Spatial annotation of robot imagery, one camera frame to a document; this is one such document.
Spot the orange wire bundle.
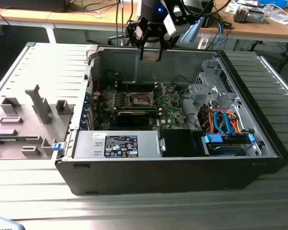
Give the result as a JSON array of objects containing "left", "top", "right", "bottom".
[{"left": 198, "top": 106, "right": 243, "bottom": 135}]

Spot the black computer box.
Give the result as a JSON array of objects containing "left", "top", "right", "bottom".
[{"left": 0, "top": 0, "right": 68, "bottom": 13}]

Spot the metal locking lever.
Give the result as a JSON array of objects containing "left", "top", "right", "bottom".
[{"left": 122, "top": 75, "right": 131, "bottom": 95}]

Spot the metal disk bay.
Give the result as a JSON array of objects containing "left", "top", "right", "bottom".
[{"left": 188, "top": 59, "right": 240, "bottom": 108}]

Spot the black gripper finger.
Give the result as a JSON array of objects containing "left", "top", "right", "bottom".
[
  {"left": 126, "top": 20, "right": 150, "bottom": 61},
  {"left": 157, "top": 26, "right": 177, "bottom": 62}
]

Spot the black PC case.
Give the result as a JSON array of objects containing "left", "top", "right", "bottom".
[{"left": 55, "top": 46, "right": 288, "bottom": 196}]

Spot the CPU cooler with fan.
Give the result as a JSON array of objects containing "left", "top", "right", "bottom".
[{"left": 233, "top": 5, "right": 266, "bottom": 24}]

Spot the silver green CPU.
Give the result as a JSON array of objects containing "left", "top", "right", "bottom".
[{"left": 143, "top": 51, "right": 160, "bottom": 62}]

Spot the clear plastic bag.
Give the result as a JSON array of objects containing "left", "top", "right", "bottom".
[{"left": 266, "top": 13, "right": 288, "bottom": 26}]

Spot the grey power supply unit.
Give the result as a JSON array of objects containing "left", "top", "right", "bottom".
[{"left": 73, "top": 130, "right": 163, "bottom": 159}]

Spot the CPU socket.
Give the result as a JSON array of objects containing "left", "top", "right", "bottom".
[{"left": 126, "top": 92, "right": 157, "bottom": 107}]

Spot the blue wire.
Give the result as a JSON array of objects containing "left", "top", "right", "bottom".
[{"left": 213, "top": 109, "right": 243, "bottom": 137}]

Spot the office chair base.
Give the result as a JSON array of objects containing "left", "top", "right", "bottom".
[{"left": 107, "top": 33, "right": 129, "bottom": 46}]

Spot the grey parts rack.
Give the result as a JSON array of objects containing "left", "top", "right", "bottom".
[{"left": 0, "top": 84, "right": 75, "bottom": 161}]

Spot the black graphics card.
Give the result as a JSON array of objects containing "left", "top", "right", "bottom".
[{"left": 116, "top": 110, "right": 149, "bottom": 127}]

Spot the metal socket cover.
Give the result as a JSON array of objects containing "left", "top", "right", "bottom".
[{"left": 150, "top": 82, "right": 168, "bottom": 106}]

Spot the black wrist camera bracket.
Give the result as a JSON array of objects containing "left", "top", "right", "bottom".
[{"left": 172, "top": 5, "right": 192, "bottom": 27}]

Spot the small white device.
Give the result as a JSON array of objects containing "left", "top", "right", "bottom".
[{"left": 198, "top": 38, "right": 210, "bottom": 50}]

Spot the green RAM stick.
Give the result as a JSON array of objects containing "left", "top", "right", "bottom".
[{"left": 0, "top": 136, "right": 26, "bottom": 142}]

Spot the green motherboard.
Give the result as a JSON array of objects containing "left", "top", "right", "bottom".
[{"left": 91, "top": 82, "right": 192, "bottom": 131}]

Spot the blue box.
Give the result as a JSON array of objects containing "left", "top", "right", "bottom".
[{"left": 258, "top": 0, "right": 288, "bottom": 9}]

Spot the hard disk in blue carrier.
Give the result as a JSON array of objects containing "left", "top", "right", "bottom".
[{"left": 201, "top": 133, "right": 256, "bottom": 157}]

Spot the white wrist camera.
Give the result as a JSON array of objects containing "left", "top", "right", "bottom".
[{"left": 163, "top": 14, "right": 178, "bottom": 36}]

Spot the thin black wire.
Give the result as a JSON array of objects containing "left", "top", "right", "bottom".
[{"left": 170, "top": 75, "right": 192, "bottom": 87}]

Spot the grey rounded device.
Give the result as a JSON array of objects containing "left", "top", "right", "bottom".
[{"left": 0, "top": 215, "right": 24, "bottom": 230}]

